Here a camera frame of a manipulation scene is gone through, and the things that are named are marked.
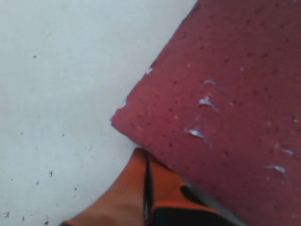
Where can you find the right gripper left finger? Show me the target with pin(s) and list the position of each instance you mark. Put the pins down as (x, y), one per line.
(123, 203)

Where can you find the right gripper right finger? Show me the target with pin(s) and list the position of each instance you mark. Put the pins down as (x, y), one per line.
(169, 202)

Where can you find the red brick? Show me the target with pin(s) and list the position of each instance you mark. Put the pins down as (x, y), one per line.
(221, 106)

